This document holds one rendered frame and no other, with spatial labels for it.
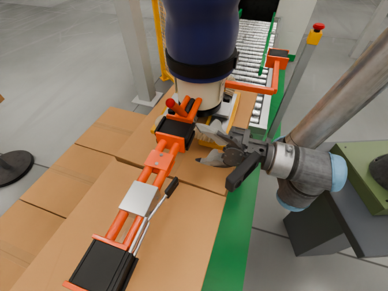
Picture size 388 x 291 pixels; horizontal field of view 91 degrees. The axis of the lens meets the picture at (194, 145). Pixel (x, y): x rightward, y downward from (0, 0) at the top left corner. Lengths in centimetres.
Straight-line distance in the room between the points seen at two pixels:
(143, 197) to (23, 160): 200
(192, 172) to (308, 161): 32
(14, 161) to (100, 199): 183
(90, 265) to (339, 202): 87
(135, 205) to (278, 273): 127
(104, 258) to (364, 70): 63
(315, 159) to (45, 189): 123
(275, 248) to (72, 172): 139
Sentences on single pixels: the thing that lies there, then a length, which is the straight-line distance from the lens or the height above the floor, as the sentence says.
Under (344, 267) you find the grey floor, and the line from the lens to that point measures 178.
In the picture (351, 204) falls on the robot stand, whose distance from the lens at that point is 100.
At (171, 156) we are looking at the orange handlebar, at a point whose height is 109.
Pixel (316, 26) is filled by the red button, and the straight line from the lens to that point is 162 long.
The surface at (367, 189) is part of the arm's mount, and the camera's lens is 101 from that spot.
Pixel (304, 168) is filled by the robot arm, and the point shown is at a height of 110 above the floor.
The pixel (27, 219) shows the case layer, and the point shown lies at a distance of 127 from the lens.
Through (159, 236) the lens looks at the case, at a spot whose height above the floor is 94.
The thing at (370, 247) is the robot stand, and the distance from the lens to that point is 96.
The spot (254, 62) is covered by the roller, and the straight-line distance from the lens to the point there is 221.
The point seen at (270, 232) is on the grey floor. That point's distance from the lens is 163.
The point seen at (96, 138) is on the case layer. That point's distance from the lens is 141.
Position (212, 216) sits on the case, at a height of 94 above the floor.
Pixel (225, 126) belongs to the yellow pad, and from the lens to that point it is 74.
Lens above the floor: 148
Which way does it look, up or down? 50 degrees down
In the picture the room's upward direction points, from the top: straight up
